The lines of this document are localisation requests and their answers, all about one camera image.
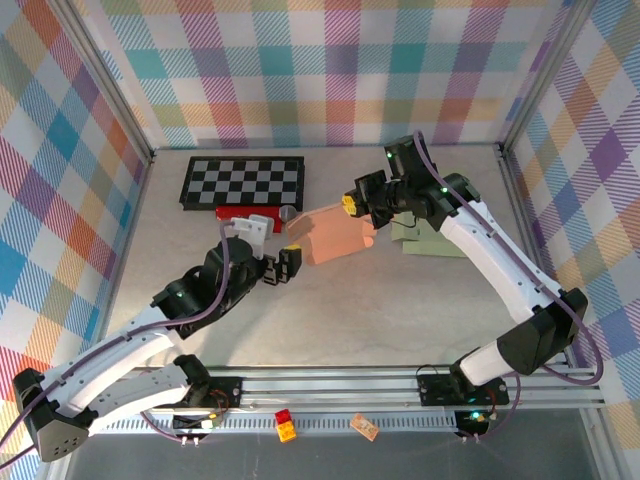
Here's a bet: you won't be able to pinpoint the red plastic box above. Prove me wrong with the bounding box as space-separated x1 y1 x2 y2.
215 206 281 235

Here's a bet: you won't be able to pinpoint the black grey chessboard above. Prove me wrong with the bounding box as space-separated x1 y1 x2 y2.
178 155 306 213

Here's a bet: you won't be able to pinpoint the small black circuit board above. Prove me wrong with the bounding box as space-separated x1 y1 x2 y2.
172 410 224 434
455 408 494 437

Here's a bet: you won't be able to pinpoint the red yellow toy bricks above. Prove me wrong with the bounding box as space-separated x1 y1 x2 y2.
274 408 297 444

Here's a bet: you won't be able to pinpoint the small orange printed tag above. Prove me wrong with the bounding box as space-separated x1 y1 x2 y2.
349 413 380 442

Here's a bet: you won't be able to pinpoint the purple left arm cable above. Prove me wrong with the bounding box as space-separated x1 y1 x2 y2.
0 222 236 459

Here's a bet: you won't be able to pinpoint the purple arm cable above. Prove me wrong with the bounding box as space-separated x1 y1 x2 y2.
412 129 605 444
0 222 236 459

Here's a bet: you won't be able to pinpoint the thin black wire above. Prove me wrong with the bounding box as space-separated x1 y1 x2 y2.
387 212 419 234

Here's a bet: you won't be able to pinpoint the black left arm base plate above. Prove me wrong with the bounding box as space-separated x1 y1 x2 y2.
197 375 244 409

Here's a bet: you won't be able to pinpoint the aluminium rail beam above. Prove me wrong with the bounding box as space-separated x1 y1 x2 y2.
57 364 609 415

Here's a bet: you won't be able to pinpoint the slotted grey cable duct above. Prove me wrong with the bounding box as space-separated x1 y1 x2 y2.
92 414 496 435

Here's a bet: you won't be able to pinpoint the aluminium corner post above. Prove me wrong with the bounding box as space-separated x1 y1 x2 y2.
47 0 159 166
497 0 600 154

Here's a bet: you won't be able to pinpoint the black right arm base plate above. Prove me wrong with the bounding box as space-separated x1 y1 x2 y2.
416 372 511 407

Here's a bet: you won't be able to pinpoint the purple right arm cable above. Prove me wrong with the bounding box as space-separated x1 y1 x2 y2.
412 129 605 444

